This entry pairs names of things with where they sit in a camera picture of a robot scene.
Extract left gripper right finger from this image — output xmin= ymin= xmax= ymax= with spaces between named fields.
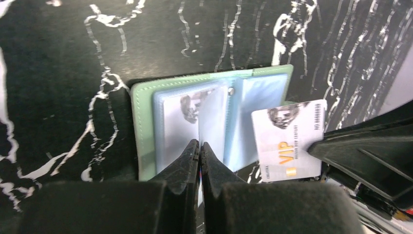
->
xmin=200 ymin=143 xmax=363 ymax=234

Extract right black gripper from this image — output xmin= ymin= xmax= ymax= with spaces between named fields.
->
xmin=307 ymin=101 xmax=413 ymax=211

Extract silver VIP card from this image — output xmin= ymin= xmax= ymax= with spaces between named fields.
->
xmin=251 ymin=99 xmax=327 ymax=182

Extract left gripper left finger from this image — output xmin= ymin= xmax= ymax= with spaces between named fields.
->
xmin=19 ymin=139 xmax=200 ymax=234

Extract mint green card holder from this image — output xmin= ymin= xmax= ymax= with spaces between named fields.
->
xmin=131 ymin=64 xmax=294 ymax=181

